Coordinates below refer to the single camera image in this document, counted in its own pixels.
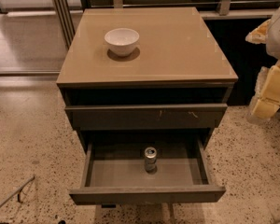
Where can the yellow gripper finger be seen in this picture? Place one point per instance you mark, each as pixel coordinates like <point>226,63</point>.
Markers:
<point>258,35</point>
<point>266,101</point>

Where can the silver redbull can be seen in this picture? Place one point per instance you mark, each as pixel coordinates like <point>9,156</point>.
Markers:
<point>150,159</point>

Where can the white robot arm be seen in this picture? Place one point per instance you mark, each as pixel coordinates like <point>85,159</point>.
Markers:
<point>273,36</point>

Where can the closed top drawer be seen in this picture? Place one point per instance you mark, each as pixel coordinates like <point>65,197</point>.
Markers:
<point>145,117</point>

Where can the grey drawer cabinet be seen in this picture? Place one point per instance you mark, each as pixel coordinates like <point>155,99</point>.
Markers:
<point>177,61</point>

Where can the open middle drawer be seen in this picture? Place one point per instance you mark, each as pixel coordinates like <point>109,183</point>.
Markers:
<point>116,174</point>

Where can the white ceramic bowl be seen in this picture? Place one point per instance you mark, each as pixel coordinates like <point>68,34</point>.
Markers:
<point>122,41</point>

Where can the metal rod on floor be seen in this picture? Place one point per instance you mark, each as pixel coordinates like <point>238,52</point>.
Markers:
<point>17,191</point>

